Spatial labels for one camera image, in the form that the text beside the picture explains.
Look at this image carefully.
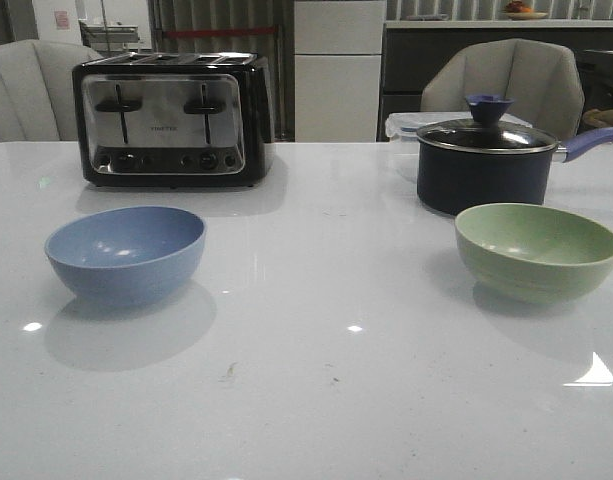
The green bowl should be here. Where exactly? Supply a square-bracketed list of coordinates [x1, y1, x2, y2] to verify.
[454, 203, 613, 304]

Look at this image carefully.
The grey chair on right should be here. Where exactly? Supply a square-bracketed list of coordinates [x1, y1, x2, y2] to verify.
[420, 38, 585, 140]

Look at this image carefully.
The grey chair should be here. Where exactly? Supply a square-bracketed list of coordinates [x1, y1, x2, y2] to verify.
[420, 38, 585, 140]
[0, 40, 101, 143]

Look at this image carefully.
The grey chair on left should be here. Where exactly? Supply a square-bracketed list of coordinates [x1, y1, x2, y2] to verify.
[0, 40, 101, 143]

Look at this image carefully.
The clear plastic food container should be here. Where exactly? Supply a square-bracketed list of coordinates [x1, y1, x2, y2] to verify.
[385, 110, 530, 143]

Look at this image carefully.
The glass pot lid blue knob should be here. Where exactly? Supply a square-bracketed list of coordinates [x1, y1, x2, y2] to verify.
[417, 94, 557, 154]

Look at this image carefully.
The dark blue saucepan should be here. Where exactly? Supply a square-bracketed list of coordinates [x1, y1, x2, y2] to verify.
[417, 127, 613, 216]

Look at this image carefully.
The white cabinet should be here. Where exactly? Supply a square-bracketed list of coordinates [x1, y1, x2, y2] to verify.
[294, 1, 387, 142]

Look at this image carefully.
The black and chrome toaster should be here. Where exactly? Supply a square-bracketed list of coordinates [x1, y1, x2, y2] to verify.
[72, 52, 275, 187]

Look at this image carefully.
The blue bowl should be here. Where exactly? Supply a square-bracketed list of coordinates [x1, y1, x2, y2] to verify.
[45, 206, 206, 306]

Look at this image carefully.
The fruit plate on counter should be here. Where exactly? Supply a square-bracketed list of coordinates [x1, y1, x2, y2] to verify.
[502, 0, 548, 20]

